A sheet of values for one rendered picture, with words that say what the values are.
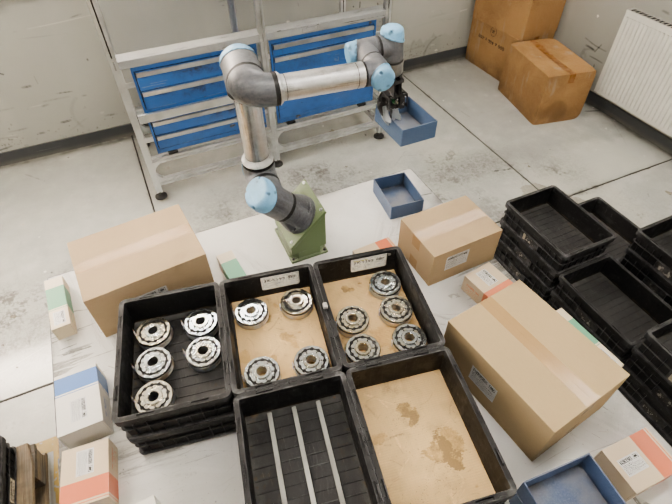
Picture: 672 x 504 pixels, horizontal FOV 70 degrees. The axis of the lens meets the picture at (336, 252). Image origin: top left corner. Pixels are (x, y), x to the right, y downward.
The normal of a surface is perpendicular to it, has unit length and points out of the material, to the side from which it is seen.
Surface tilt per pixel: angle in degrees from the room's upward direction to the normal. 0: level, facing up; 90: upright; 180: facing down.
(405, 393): 0
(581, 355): 0
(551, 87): 89
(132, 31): 90
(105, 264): 0
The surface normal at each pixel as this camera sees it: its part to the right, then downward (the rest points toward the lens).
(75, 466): -0.01, -0.68
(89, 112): 0.42, 0.66
